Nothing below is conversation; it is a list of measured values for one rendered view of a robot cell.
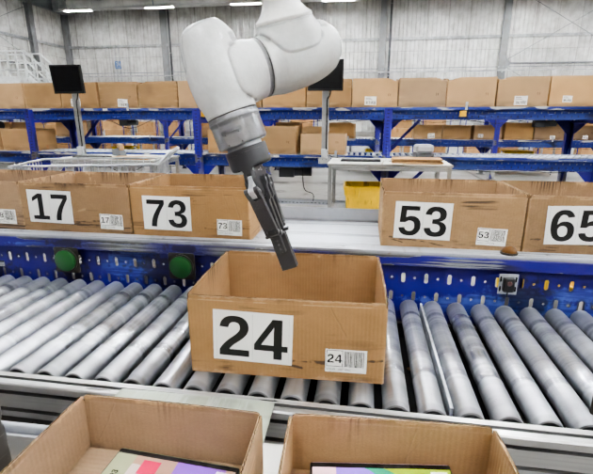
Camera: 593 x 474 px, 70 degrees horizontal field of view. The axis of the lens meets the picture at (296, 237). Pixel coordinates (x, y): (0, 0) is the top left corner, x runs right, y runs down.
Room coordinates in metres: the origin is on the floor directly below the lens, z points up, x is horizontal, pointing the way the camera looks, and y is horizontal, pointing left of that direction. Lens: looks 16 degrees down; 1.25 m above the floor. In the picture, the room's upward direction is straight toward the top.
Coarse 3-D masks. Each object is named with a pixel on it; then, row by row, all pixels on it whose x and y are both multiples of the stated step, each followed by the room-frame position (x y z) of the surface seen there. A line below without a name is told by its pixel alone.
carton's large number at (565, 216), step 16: (560, 208) 1.14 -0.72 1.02; (576, 208) 1.13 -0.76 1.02; (592, 208) 1.12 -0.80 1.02; (560, 224) 1.14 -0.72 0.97; (576, 224) 1.13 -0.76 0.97; (592, 224) 1.12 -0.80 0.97; (544, 240) 1.14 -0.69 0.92; (560, 240) 1.13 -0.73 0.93; (576, 240) 1.13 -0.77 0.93; (592, 240) 1.12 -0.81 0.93
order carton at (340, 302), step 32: (224, 256) 1.03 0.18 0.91; (256, 256) 1.05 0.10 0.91; (320, 256) 1.03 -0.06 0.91; (352, 256) 1.02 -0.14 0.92; (192, 288) 0.80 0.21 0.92; (224, 288) 1.01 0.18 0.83; (256, 288) 1.05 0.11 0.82; (288, 288) 1.04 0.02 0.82; (320, 288) 1.03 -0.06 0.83; (352, 288) 1.02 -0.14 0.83; (384, 288) 0.80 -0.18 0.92; (192, 320) 0.77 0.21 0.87; (320, 320) 0.74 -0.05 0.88; (352, 320) 0.73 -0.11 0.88; (384, 320) 0.73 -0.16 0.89; (192, 352) 0.77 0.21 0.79; (320, 352) 0.74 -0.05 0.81; (384, 352) 0.73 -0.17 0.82
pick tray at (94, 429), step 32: (64, 416) 0.51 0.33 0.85; (96, 416) 0.55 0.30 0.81; (128, 416) 0.55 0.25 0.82; (160, 416) 0.54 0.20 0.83; (192, 416) 0.53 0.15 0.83; (224, 416) 0.52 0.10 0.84; (256, 416) 0.51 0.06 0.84; (32, 448) 0.45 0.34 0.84; (64, 448) 0.50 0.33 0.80; (96, 448) 0.55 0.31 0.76; (128, 448) 0.55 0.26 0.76; (160, 448) 0.54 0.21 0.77; (192, 448) 0.53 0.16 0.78; (224, 448) 0.52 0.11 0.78; (256, 448) 0.47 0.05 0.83
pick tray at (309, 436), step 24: (288, 432) 0.48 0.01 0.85; (312, 432) 0.51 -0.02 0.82; (336, 432) 0.51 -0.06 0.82; (360, 432) 0.50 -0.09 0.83; (384, 432) 0.50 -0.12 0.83; (408, 432) 0.50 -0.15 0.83; (432, 432) 0.49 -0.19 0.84; (456, 432) 0.49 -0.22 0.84; (480, 432) 0.49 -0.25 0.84; (288, 456) 0.47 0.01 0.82; (312, 456) 0.51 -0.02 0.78; (336, 456) 0.51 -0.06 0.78; (360, 456) 0.50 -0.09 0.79; (384, 456) 0.50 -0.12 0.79; (408, 456) 0.50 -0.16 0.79; (432, 456) 0.49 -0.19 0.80; (456, 456) 0.49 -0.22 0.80; (480, 456) 0.48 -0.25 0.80; (504, 456) 0.44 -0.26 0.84
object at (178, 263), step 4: (180, 256) 1.24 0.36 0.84; (172, 260) 1.24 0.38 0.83; (176, 260) 1.23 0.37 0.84; (180, 260) 1.23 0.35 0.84; (184, 260) 1.23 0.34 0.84; (172, 264) 1.23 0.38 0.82; (176, 264) 1.23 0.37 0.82; (180, 264) 1.23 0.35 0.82; (184, 264) 1.23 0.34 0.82; (188, 264) 1.23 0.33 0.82; (172, 268) 1.23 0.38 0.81; (176, 268) 1.23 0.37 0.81; (180, 268) 1.23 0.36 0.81; (184, 268) 1.23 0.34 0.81; (188, 268) 1.23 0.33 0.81; (172, 272) 1.23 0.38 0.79; (176, 272) 1.23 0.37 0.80; (180, 272) 1.23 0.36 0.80; (184, 272) 1.23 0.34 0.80; (188, 272) 1.23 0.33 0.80; (180, 276) 1.23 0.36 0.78; (184, 276) 1.23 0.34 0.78
